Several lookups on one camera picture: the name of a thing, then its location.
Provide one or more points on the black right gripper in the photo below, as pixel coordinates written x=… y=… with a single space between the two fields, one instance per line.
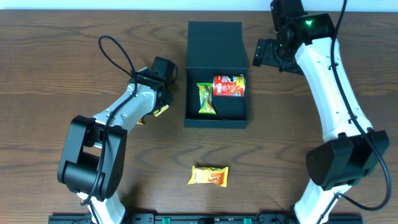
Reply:
x=263 y=53

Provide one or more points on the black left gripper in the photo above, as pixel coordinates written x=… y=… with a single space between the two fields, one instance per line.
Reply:
x=166 y=101

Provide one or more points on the yellow snack packet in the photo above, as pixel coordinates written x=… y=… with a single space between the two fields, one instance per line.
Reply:
x=158 y=112

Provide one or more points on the green snack packet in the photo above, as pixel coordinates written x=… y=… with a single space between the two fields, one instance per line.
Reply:
x=205 y=93

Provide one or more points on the red Pringles can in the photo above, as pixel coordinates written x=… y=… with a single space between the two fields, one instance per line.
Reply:
x=228 y=85

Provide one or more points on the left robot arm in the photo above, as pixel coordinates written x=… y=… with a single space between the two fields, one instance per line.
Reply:
x=92 y=160

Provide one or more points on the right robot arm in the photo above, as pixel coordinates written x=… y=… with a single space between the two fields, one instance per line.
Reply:
x=307 y=44

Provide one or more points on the small orange biscuit packet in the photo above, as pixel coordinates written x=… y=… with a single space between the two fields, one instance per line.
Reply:
x=141 y=122

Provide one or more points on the dark green open box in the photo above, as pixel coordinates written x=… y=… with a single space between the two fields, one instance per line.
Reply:
x=215 y=48

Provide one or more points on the orange cracker packet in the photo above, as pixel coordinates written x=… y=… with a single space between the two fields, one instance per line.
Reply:
x=209 y=175

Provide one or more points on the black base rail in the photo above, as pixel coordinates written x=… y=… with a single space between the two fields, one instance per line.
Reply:
x=148 y=218

